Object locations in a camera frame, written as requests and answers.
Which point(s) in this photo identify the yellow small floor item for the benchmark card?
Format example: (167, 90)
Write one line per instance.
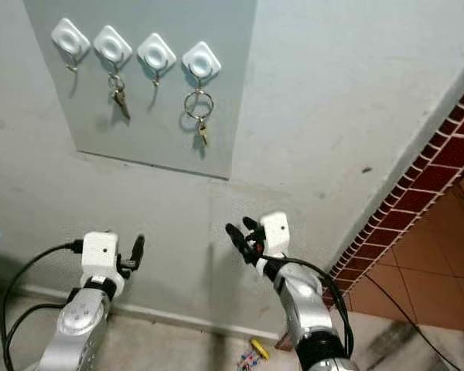
(260, 348)

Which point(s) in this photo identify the multicoloured small floor item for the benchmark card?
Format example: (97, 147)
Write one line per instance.
(247, 360)

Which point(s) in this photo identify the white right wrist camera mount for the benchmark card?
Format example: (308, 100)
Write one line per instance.
(276, 232)

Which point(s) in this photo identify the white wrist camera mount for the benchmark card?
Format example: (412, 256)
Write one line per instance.
(276, 232)
(100, 255)

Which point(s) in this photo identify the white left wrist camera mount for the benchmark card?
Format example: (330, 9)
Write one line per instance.
(100, 255)

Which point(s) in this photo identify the white square wall hook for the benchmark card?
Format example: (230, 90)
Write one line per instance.
(70, 37)
(113, 45)
(156, 52)
(201, 59)

